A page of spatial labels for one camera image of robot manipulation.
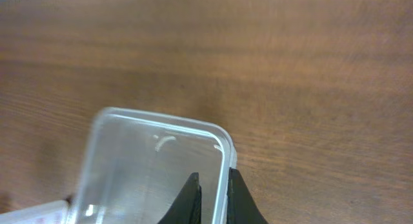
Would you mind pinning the clear plastic container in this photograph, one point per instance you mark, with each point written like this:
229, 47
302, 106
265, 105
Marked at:
137, 162

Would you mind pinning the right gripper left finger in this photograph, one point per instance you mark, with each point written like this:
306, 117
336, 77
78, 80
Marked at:
186, 208

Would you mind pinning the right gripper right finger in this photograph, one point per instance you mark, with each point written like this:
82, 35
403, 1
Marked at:
241, 208

